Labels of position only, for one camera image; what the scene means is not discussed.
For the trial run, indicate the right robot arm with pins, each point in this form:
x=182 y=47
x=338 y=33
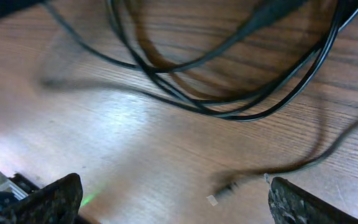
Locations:
x=60 y=201

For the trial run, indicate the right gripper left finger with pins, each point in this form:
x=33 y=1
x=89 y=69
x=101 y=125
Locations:
x=58 y=202

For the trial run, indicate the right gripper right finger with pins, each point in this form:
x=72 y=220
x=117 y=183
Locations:
x=289 y=204

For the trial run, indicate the black USB cable thick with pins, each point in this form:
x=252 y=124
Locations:
x=265 y=14

